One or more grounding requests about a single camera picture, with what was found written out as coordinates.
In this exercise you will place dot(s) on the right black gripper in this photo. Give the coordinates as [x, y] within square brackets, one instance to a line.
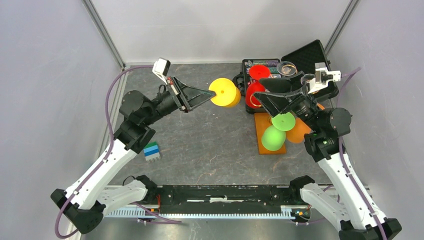
[276, 102]

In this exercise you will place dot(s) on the yellow wine glass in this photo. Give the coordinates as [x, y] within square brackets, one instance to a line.
[226, 93]

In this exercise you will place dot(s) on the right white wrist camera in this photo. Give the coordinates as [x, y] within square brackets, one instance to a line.
[322, 77]

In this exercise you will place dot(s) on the orange wooden rack base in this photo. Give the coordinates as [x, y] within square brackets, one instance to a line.
[261, 123]

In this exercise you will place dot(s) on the black poker chip case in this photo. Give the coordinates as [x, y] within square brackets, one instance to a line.
[303, 58]

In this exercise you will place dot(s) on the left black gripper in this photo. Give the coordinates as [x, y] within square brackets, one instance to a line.
[194, 96]

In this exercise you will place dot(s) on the red wine glass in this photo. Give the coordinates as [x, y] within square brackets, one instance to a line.
[256, 73]

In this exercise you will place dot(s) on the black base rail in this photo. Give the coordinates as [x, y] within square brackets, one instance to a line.
[221, 199]

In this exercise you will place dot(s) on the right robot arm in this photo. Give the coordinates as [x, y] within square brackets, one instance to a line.
[356, 216]

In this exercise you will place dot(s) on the orange wine glass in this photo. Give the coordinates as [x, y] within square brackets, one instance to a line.
[296, 134]

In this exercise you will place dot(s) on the clear wine glass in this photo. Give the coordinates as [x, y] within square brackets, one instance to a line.
[286, 68]

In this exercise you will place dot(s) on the green blue toy block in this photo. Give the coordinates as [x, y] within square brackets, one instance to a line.
[151, 151]

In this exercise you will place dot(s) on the white cable duct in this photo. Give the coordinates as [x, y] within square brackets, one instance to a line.
[132, 211]

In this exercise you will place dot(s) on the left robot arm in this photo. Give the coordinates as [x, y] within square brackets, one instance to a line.
[86, 202]

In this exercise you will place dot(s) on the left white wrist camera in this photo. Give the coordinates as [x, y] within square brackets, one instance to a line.
[160, 69]

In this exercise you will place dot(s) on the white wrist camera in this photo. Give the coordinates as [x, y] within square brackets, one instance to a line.
[160, 69]
[322, 77]

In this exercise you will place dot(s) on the green wine glass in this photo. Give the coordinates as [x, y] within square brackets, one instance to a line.
[274, 136]

